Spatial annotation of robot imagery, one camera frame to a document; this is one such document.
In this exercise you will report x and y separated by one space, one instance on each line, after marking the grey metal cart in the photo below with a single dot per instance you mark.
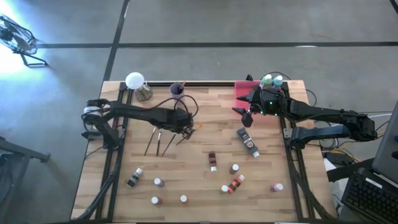
18 149

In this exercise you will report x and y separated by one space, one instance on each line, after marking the lilac plastic cup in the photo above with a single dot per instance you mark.
173 90

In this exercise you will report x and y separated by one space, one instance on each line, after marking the brown striped paint bottle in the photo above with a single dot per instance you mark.
212 160

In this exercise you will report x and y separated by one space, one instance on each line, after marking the small brown paint bottle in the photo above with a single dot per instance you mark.
234 169

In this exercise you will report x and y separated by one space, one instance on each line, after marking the small purple paint bottle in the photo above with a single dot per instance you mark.
158 182

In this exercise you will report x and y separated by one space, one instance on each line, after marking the small pink paint bottle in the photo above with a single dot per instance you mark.
276 187

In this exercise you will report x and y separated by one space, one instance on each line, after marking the orange black-striped paint bottle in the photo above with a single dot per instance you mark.
183 198
235 185

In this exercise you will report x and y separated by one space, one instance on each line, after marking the black keyboard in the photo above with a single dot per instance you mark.
370 196

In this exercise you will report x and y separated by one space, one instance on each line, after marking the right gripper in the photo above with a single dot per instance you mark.
267 101

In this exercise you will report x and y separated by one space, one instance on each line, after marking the yellow black-striped paint bottle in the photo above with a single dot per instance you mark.
224 188

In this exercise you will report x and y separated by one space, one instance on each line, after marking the black floor fan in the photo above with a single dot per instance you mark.
15 39

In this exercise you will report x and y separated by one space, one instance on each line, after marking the grey black-striped paint bottle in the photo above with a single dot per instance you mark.
134 178

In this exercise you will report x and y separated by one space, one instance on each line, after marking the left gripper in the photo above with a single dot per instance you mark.
180 119

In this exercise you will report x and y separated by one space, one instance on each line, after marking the grey laptop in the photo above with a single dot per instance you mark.
387 149

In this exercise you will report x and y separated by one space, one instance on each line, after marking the large teal paint bottle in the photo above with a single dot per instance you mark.
277 81

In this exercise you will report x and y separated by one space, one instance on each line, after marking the black power brick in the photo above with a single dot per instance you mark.
340 158

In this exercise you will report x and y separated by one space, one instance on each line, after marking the grey corner bracket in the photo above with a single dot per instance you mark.
288 133

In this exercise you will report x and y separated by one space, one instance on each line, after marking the black rounded mount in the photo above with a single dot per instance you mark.
249 77

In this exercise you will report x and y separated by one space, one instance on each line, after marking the large green paint bottle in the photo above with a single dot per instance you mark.
266 81

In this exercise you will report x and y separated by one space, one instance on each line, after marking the pink plastic bin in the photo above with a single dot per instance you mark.
242 88

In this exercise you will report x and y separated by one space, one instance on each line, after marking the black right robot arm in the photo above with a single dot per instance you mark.
326 112

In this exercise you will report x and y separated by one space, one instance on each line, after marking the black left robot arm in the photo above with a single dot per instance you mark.
140 113

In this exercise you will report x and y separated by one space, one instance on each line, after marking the white globe table lamp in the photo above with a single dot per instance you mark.
134 80

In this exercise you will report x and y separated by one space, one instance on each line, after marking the small red paint bottle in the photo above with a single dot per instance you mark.
155 200

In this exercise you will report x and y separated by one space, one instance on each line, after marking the large black paint bottle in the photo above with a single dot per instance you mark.
247 141

